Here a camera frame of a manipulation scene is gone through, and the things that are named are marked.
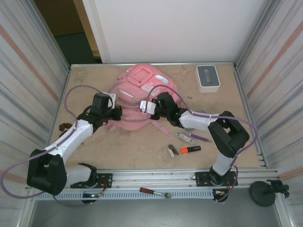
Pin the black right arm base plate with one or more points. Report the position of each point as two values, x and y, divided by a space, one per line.
201 179

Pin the pink student backpack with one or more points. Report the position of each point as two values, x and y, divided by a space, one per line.
132 120

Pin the small brown crumpled object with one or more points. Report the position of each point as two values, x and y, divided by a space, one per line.
63 127

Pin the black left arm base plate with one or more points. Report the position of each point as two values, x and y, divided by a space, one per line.
106 179

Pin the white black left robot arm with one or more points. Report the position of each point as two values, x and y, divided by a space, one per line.
71 137

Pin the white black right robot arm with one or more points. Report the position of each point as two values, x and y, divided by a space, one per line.
196 121

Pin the grey-blue pencil case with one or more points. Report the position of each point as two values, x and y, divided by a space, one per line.
188 128

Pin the purple pen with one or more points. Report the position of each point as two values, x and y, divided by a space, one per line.
198 137

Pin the clear plastic small case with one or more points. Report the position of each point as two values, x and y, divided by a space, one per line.
184 137

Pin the white grey tissue box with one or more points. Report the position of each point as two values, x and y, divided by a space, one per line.
208 75

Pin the aluminium front rail frame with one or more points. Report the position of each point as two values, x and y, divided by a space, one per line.
154 177

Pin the corrugated side panel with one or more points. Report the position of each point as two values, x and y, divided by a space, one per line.
279 94
23 94

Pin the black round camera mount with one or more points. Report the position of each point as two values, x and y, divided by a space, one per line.
260 192

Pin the small grey stapler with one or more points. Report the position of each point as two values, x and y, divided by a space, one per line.
172 151

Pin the aluminium back rail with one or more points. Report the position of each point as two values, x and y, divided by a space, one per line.
94 64

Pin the orange black highlighter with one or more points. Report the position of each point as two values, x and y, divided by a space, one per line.
191 149

